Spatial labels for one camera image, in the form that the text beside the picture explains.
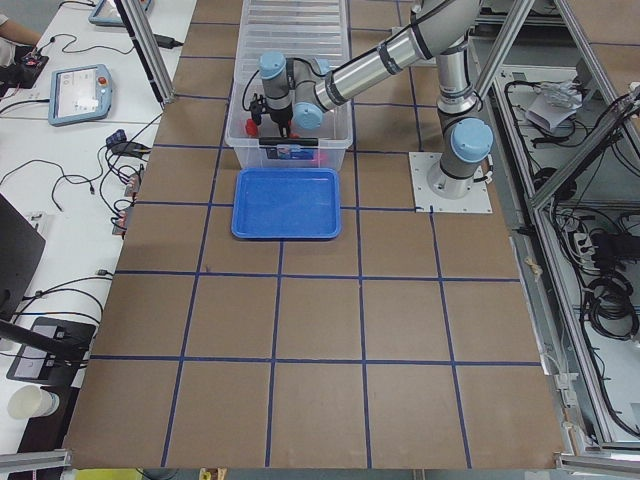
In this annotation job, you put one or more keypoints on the blue plastic tray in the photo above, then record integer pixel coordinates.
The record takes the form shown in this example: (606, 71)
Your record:
(287, 203)

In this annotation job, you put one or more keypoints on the clear plastic box lid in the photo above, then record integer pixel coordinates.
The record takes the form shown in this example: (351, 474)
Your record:
(294, 28)

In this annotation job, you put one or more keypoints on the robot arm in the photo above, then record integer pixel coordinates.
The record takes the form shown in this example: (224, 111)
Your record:
(301, 90)

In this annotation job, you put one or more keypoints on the clear plastic storage box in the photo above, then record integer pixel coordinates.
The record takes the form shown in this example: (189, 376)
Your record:
(335, 136)

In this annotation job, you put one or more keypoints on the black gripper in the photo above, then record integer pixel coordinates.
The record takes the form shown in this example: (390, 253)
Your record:
(280, 117)

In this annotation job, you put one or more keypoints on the paper cup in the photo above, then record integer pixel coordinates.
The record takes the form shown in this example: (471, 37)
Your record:
(32, 402)

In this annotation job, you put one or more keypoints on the black box latch handle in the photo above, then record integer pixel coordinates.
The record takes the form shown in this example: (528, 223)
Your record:
(275, 141)

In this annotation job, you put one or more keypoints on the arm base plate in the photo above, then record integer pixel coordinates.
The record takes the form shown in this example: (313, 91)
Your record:
(436, 192)

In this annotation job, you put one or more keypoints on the black power adapter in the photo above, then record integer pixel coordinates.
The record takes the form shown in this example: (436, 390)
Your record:
(167, 42)

